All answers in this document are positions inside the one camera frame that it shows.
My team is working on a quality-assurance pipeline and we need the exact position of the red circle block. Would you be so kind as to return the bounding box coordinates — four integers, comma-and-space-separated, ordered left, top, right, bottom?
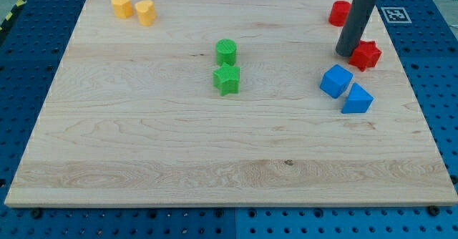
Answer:
328, 1, 351, 26

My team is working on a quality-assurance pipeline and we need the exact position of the green star block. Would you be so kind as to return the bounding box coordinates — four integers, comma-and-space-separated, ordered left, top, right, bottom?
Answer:
213, 62, 240, 96

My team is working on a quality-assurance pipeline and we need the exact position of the green circle block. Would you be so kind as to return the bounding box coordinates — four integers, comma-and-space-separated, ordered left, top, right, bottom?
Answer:
215, 39, 237, 66

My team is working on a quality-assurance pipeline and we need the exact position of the red star block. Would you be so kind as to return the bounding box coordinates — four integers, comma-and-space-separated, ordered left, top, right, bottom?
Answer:
349, 41, 382, 72

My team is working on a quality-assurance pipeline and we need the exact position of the wooden board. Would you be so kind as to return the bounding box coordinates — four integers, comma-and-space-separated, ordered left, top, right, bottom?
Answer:
5, 0, 457, 208

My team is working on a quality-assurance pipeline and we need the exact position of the blue cube block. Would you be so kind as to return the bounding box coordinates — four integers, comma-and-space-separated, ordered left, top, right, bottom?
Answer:
319, 64, 354, 99

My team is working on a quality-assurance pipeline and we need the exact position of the yellow heart block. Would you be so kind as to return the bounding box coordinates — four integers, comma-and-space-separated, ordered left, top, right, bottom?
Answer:
135, 0, 156, 26

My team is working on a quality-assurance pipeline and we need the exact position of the blue triangle block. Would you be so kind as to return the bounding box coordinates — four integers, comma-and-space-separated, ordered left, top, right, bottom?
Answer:
341, 83, 374, 114

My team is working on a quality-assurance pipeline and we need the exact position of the yellow hexagon block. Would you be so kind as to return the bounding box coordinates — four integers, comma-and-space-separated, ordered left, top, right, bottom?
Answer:
110, 0, 134, 19

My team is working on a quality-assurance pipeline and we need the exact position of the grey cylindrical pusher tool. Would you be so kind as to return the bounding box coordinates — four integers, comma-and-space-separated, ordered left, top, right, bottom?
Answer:
335, 0, 377, 57

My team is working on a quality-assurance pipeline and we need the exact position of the white fiducial marker tag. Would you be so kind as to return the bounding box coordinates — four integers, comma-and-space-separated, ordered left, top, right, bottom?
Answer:
381, 6, 411, 24

